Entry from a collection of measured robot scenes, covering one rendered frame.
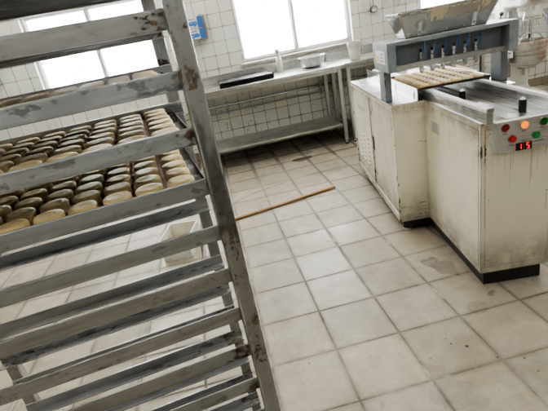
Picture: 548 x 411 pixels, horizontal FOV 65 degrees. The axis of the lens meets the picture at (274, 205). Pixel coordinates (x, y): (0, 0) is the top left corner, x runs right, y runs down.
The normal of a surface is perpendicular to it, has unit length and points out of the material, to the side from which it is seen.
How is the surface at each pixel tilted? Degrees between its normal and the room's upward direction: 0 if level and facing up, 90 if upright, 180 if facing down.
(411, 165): 90
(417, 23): 115
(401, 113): 90
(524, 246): 90
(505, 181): 90
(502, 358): 0
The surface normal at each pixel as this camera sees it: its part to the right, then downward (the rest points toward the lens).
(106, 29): 0.31, 0.31
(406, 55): 0.02, 0.38
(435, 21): 0.10, 0.73
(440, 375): -0.18, -0.91
